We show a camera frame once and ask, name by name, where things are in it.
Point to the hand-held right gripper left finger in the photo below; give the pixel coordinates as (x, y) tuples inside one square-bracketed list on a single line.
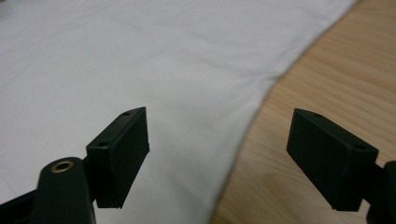
[(121, 155)]

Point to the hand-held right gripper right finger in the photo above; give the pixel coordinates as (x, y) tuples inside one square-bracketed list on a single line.
[(330, 158)]

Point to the white garment with black trim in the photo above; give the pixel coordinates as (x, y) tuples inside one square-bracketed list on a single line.
[(124, 56)]

